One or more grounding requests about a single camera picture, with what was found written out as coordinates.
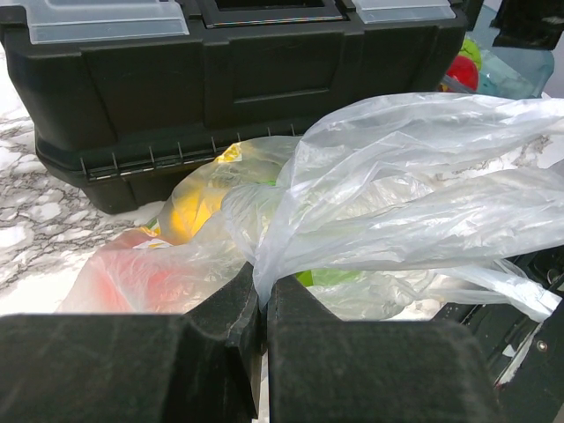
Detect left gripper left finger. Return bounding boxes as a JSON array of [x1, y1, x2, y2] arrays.
[[1, 265, 260, 422]]

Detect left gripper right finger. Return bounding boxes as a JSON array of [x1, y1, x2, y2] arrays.
[[267, 277, 502, 422]]

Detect clear plastic bag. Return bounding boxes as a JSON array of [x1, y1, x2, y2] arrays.
[[56, 91, 564, 325]]

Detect red fake fruit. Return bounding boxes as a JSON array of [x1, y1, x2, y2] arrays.
[[57, 238, 210, 314], [442, 56, 479, 93]]

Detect green fake fruit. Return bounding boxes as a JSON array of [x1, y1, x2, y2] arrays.
[[458, 38, 482, 71]]

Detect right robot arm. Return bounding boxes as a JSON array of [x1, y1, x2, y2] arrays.
[[488, 0, 563, 51]]

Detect yellow fake fruit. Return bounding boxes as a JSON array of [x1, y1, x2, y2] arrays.
[[170, 185, 226, 243]]

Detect black plastic toolbox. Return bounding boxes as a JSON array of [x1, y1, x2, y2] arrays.
[[1, 1, 469, 214]]

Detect blue transparent tray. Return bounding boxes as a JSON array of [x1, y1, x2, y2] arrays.
[[465, 5, 554, 100]]

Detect black metal base rail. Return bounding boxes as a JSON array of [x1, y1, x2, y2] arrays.
[[431, 247, 563, 422]]

